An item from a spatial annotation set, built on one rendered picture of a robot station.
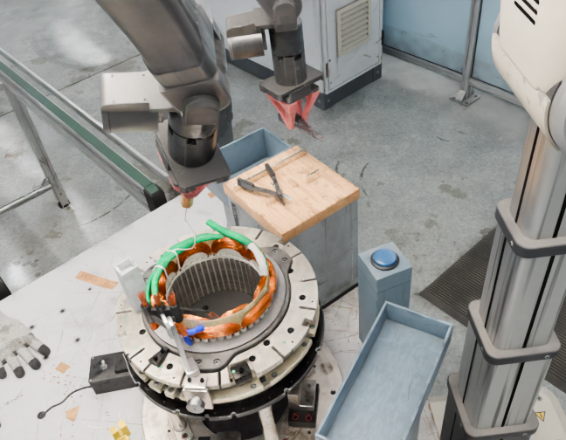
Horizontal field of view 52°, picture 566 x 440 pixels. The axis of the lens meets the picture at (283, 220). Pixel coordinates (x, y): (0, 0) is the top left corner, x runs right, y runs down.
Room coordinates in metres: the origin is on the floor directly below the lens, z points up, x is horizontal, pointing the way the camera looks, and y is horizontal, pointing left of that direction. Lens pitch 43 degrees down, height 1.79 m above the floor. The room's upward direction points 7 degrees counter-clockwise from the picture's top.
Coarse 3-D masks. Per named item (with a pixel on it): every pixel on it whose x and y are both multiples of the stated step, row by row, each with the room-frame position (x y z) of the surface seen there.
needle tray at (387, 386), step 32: (384, 320) 0.57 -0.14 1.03; (416, 320) 0.54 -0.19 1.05; (384, 352) 0.51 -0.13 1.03; (416, 352) 0.50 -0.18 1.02; (352, 384) 0.46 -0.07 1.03; (384, 384) 0.46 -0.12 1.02; (416, 384) 0.45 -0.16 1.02; (352, 416) 0.41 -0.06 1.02; (384, 416) 0.41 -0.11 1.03; (416, 416) 0.38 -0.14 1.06
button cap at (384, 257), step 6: (378, 252) 0.70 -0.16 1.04; (384, 252) 0.70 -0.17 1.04; (390, 252) 0.70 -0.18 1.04; (378, 258) 0.69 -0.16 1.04; (384, 258) 0.68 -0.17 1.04; (390, 258) 0.68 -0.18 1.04; (396, 258) 0.68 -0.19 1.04; (378, 264) 0.68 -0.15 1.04; (384, 264) 0.67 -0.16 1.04; (390, 264) 0.67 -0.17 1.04
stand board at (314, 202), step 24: (264, 168) 0.96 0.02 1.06; (288, 168) 0.94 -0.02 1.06; (312, 168) 0.93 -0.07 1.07; (240, 192) 0.89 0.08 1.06; (288, 192) 0.87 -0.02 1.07; (312, 192) 0.86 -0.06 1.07; (336, 192) 0.85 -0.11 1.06; (264, 216) 0.81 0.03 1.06; (288, 216) 0.80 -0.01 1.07; (312, 216) 0.79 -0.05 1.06
